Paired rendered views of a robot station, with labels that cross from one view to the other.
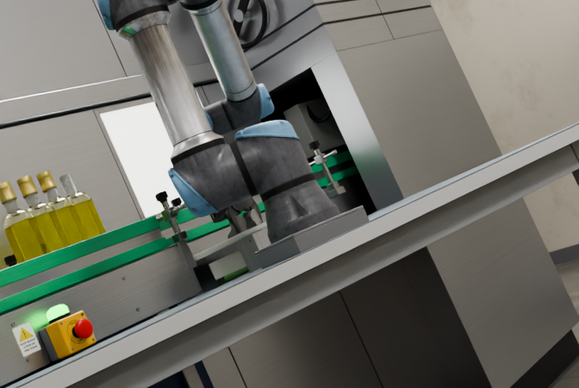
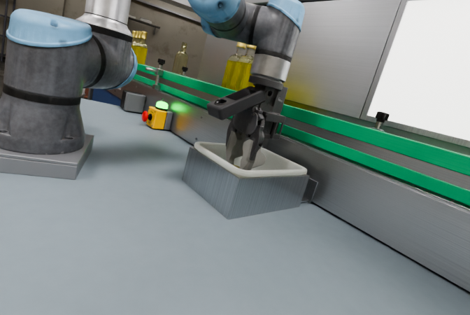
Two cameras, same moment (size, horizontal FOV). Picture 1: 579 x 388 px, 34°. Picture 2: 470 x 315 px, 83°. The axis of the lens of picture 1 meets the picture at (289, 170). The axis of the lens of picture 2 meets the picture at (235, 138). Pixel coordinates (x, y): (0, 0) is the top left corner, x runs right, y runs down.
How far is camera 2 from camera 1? 240 cm
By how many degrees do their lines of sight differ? 99
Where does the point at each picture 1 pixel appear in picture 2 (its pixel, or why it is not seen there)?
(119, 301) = (192, 126)
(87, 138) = (371, 23)
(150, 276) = (212, 129)
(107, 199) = (343, 82)
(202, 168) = not seen: hidden behind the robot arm
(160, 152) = (458, 63)
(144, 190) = (390, 92)
